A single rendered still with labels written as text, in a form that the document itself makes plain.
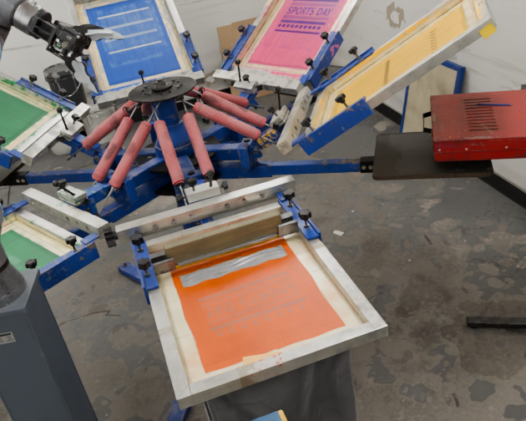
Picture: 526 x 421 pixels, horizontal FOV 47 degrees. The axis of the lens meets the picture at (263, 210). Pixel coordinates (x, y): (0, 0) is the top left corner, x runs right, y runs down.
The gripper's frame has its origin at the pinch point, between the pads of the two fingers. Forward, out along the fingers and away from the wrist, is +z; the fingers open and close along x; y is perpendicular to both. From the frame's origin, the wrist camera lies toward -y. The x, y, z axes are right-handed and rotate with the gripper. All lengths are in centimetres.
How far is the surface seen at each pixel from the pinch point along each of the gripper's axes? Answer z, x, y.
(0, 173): -66, -101, -132
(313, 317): 79, -35, -14
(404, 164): 92, 8, -99
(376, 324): 92, -24, -5
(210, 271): 47, -49, -38
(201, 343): 55, -57, -7
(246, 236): 51, -36, -47
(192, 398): 59, -59, 15
